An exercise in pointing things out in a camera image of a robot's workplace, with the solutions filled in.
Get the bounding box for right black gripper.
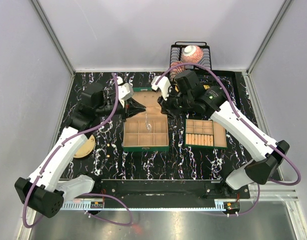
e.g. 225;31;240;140
157;86;193;118

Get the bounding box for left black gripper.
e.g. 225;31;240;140
96;97;147;122

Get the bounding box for silver chain necklace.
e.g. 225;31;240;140
144;111;153;133

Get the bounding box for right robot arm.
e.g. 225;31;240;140
151;70;290;198

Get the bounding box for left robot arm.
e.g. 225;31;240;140
14;81;146;218

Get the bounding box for large green jewelry box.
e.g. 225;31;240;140
122;87;169;152

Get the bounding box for small green jewelry tray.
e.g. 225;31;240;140
184;119;227;149

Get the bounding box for pink patterned cup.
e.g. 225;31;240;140
169;60;187;76

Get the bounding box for red patterned bowl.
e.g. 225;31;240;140
181;45;204;64

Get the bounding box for round wooden lid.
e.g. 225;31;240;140
73;134;96;159

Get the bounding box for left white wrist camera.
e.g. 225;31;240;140
117;76;134;107

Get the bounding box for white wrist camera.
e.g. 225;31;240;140
117;76;134;107
151;75;171;101

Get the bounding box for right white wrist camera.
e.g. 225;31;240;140
151;75;171;101

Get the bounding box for black wire dish rack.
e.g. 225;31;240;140
167;41;242;110

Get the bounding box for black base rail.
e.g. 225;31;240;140
90;179;250;200

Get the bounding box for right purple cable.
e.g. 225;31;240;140
157;62;302;218

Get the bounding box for purple cable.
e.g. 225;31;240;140
157;62;302;218
22;72;133;228

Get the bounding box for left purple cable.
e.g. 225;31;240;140
22;72;133;228

